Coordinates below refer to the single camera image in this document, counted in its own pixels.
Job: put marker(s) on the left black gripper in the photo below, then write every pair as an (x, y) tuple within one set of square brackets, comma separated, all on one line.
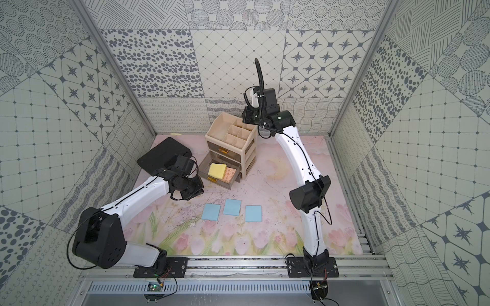
[(193, 190)]

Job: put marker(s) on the left blue sticky pad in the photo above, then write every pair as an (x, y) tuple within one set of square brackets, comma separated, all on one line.
[(211, 212)]

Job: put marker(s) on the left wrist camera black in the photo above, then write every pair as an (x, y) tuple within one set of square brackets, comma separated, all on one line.
[(184, 166)]

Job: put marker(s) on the black round connector box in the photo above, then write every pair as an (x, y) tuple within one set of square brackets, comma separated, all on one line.
[(319, 290)]

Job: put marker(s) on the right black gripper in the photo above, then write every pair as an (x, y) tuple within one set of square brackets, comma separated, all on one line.
[(246, 116)]

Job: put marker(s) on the blue sticky pad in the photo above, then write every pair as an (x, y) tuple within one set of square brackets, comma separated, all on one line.
[(211, 212), (253, 214), (232, 207)]

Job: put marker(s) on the patterned pink sticky pad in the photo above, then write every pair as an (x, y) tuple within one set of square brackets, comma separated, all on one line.
[(228, 175)]

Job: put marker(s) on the middle blue sticky pad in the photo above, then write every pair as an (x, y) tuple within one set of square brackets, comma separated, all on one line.
[(232, 207)]

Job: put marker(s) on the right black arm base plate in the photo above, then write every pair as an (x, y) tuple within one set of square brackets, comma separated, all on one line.
[(297, 267)]

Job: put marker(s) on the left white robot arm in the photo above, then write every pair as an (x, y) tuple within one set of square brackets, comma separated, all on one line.
[(99, 237)]

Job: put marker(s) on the black plastic tool case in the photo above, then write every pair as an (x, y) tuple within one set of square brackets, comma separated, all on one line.
[(164, 155)]

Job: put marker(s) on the floral pink table mat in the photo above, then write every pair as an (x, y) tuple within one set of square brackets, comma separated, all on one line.
[(177, 227)]

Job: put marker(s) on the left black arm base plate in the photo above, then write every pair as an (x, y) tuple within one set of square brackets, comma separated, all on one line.
[(170, 266)]

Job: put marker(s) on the clear grey drawer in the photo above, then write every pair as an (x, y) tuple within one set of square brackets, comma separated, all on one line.
[(212, 157), (232, 152)]

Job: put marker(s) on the beige desktop drawer organizer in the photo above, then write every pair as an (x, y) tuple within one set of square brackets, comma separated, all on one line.
[(230, 130)]

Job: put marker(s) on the green circuit board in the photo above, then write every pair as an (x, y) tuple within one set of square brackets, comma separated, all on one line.
[(154, 288)]

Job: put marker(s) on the right blue sticky pad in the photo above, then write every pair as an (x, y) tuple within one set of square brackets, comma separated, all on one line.
[(253, 214)]

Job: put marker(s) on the yellow sticky pad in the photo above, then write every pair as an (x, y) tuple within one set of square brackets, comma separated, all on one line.
[(217, 170)]

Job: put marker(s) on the aluminium mounting rail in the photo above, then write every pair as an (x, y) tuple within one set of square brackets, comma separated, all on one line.
[(242, 268)]

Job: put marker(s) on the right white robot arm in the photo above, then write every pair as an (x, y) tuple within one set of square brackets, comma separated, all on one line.
[(309, 196)]

